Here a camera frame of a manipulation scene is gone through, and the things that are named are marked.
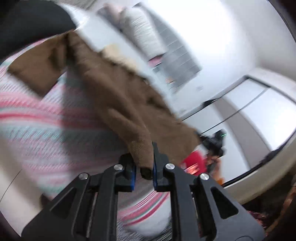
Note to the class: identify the pink pillow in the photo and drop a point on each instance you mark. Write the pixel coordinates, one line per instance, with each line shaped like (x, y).
(153, 62)

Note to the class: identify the black garment on bed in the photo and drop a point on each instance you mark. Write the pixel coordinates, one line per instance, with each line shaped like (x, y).
(25, 22)

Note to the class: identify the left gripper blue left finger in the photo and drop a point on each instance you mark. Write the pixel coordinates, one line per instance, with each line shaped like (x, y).
(128, 176)

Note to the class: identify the white sliding wardrobe door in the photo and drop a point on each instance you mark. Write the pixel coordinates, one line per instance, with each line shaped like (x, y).
(255, 120)

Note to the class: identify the brown jacket with fur collar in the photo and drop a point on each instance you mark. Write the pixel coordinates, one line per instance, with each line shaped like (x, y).
(123, 100)

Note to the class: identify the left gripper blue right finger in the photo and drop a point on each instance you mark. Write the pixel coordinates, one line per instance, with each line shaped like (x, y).
(161, 183)

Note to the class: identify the red object on floor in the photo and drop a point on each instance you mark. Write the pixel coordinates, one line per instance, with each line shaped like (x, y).
(194, 164)

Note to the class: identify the pale pink folded blanket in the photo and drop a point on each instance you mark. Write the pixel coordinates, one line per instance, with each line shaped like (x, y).
(112, 13)

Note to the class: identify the grey padded headboard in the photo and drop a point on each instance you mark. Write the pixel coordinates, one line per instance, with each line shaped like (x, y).
(178, 63)

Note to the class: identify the white folded quilt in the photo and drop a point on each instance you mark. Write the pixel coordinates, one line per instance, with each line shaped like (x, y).
(141, 31)

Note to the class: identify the patterned pink green blanket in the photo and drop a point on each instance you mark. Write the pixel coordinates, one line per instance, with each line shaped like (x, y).
(56, 137)

